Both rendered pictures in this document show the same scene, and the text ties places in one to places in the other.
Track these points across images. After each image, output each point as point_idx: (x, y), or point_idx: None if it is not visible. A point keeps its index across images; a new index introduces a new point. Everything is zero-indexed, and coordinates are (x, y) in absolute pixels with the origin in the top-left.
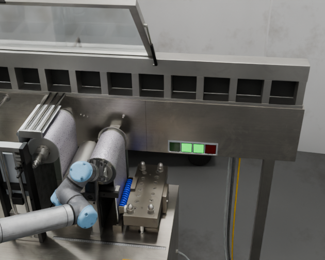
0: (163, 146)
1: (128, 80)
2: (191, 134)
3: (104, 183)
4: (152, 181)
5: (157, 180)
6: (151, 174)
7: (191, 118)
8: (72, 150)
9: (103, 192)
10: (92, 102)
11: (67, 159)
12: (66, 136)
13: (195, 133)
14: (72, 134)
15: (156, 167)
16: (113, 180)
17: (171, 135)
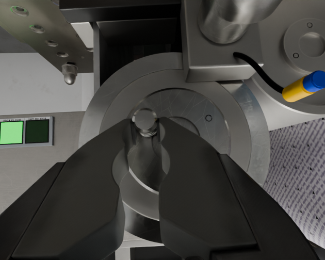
0: (62, 128)
1: (147, 253)
2: (3, 165)
3: (149, 62)
4: (59, 44)
5: (51, 47)
6: (79, 57)
7: (2, 208)
8: (279, 131)
9: (149, 0)
10: None
11: (316, 127)
12: (318, 224)
13: None
14: (279, 184)
15: (83, 69)
16: (98, 85)
17: (46, 157)
